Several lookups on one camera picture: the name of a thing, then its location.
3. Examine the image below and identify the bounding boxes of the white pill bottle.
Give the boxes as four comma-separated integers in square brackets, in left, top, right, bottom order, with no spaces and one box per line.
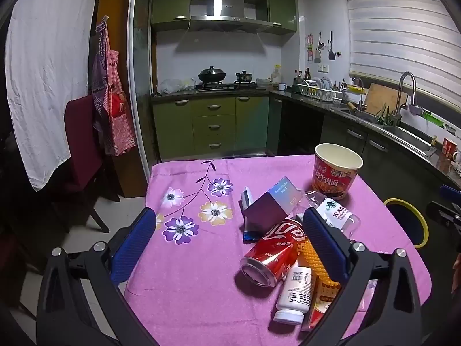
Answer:
[273,263,313,325]

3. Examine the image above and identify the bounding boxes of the steel kitchen sink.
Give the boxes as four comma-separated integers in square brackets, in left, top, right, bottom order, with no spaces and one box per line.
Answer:
[367,113,438,157]

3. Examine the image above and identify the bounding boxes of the purple apron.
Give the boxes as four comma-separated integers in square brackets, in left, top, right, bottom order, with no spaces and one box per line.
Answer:
[91,52,109,116]

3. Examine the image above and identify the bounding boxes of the red instant noodle cup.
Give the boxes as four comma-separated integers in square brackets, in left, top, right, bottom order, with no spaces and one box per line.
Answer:
[311,143,364,200]

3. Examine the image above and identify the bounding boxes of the purple cardboard box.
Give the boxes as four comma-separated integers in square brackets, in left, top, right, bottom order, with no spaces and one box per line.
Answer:
[241,176,304,233]

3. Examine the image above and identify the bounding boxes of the dark red chair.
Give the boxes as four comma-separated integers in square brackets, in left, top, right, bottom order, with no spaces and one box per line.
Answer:
[64,95,121,233]

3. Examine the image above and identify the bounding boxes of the white hanging sheet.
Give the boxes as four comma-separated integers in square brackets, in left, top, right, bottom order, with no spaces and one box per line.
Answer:
[4,0,103,192]

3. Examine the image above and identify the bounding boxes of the gas stove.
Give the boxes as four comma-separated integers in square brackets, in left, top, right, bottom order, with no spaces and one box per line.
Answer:
[196,81,267,91]

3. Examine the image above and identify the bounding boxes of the white striped window blind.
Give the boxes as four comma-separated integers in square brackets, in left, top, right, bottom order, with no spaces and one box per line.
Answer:
[339,0,461,109]

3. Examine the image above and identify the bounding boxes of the green kitchen cabinets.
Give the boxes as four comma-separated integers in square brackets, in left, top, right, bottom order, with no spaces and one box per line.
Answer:
[151,0,298,36]
[152,94,283,161]

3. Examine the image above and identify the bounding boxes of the pink floral tablecloth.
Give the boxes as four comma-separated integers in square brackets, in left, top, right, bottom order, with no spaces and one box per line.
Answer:
[124,154,433,346]

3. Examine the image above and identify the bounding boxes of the dark stone kitchen counter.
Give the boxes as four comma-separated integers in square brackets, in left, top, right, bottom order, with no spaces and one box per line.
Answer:
[151,88,461,188]

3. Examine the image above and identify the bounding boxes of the clear plastic bags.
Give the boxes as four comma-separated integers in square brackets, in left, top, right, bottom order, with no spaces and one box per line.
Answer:
[158,78,197,94]

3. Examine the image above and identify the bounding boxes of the dish rack with dishes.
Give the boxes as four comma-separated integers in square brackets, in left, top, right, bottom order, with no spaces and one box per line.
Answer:
[292,77,344,102]

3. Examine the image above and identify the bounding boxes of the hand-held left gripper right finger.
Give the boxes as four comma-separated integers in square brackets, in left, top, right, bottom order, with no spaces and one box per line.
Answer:
[299,207,423,346]

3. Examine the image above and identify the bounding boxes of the dark base cabinets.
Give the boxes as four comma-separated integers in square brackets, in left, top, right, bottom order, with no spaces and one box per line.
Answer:
[279,97,461,224]

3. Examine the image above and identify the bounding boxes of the pink checked apron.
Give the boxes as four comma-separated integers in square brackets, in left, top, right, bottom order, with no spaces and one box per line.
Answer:
[94,16,137,156]

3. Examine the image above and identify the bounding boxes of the red snack packet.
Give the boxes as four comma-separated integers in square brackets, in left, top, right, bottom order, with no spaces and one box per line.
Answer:
[301,283,341,332]

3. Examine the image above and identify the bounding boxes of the tall steel faucet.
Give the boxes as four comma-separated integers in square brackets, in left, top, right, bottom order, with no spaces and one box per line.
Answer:
[392,71,417,127]

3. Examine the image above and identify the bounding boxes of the wooden cutting board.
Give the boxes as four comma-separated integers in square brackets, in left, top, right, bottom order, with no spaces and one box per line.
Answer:
[364,83,409,115]

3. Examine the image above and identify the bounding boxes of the red soda can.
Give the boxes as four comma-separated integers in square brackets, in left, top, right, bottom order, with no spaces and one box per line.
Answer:
[240,218,307,288]

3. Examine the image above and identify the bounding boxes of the small steel faucet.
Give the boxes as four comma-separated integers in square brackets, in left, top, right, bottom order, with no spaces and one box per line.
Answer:
[351,77,366,112]

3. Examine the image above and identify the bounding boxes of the glass sliding door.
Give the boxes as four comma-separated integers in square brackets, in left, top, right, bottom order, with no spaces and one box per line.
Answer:
[128,0,161,188]

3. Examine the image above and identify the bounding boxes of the green vegetables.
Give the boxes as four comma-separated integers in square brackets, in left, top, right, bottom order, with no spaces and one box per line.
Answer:
[375,104,391,125]

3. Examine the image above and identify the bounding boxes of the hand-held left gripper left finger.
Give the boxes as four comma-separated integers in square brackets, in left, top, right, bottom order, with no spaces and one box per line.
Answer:
[36,207,159,346]

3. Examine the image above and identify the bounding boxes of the black wok with lid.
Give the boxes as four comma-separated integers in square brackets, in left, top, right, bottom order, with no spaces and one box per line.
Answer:
[197,66,227,83]

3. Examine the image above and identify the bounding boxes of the yellow rimmed trash bin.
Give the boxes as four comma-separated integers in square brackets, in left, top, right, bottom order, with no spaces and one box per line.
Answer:
[382,198,430,249]

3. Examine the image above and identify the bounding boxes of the red mug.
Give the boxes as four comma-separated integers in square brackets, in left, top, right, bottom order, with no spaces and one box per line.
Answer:
[442,137,459,158]

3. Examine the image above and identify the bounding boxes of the clear plastic water bottle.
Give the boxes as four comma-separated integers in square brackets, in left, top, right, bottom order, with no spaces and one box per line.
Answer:
[304,191,362,239]

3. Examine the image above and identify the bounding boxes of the green lower kitchen cabinets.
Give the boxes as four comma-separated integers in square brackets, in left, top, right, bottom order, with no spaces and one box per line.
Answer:
[152,94,283,161]

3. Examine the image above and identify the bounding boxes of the green upper kitchen cabinets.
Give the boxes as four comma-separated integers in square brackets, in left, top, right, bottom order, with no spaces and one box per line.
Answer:
[151,0,298,36]

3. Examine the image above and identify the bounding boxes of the steel range hood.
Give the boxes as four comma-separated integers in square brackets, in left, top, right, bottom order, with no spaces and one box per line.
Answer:
[188,0,274,33]

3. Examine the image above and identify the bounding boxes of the orange textured packet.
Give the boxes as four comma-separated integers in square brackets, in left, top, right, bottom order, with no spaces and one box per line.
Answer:
[301,240,341,296]

